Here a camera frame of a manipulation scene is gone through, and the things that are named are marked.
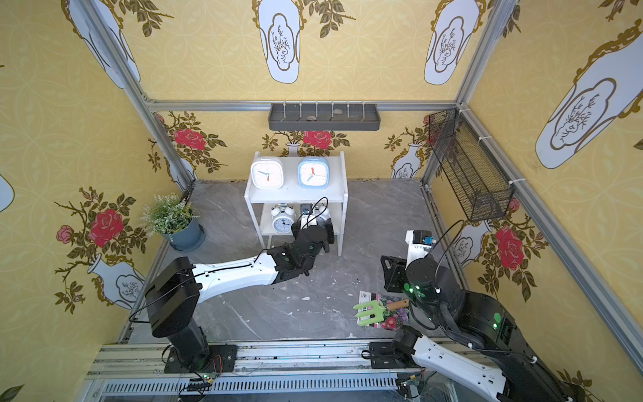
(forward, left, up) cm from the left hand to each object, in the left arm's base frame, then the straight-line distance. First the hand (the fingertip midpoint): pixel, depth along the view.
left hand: (324, 222), depth 83 cm
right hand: (-20, -13, +11) cm, 26 cm away
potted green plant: (+5, +52, -2) cm, 52 cm away
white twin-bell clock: (0, +13, +3) cm, 14 cm away
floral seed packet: (-26, -22, -19) cm, 39 cm away
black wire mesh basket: (+29, -65, -7) cm, 72 cm away
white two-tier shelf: (-1, +18, +13) cm, 22 cm away
